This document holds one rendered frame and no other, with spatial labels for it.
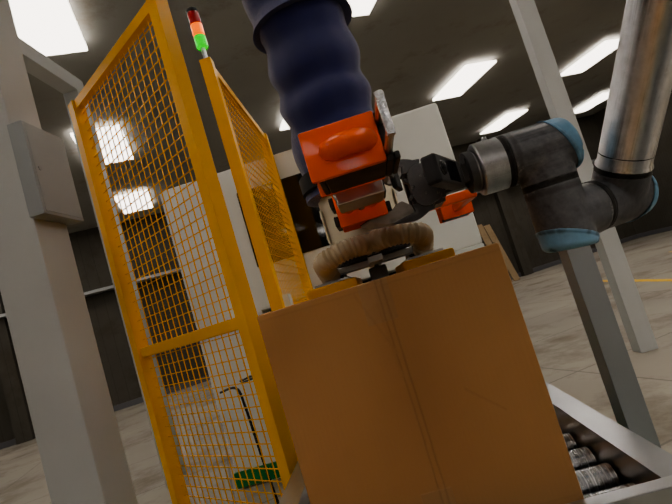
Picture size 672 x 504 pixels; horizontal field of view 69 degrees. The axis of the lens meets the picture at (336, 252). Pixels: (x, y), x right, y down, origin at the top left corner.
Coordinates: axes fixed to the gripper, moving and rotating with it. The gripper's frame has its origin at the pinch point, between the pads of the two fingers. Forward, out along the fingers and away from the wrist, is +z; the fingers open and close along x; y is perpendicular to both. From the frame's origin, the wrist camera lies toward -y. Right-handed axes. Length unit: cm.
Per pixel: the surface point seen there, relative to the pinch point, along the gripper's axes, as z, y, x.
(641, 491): -24, -10, -51
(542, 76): -158, 272, 95
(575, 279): -47, 46, -27
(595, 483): -25, 11, -58
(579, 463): -26, 20, -58
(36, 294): 99, 57, 14
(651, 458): -32, 1, -52
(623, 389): -48, 45, -56
